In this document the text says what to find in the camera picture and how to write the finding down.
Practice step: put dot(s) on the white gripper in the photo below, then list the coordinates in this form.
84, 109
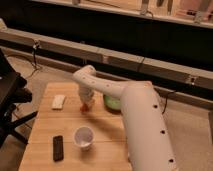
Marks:
86, 96

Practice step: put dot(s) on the orange pepper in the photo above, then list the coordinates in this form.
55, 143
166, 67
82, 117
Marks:
84, 108

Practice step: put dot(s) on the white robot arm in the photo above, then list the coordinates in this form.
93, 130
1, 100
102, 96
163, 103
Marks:
149, 145

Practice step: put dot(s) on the white sponge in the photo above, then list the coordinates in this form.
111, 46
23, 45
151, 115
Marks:
58, 102

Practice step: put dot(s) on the green bowl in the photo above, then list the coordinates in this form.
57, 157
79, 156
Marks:
112, 103

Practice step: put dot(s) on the white cup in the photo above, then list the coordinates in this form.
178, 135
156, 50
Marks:
83, 137

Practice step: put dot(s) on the black rectangular block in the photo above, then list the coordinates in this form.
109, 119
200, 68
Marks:
58, 150

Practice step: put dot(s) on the black tripod stand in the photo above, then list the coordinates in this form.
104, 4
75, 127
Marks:
12, 90

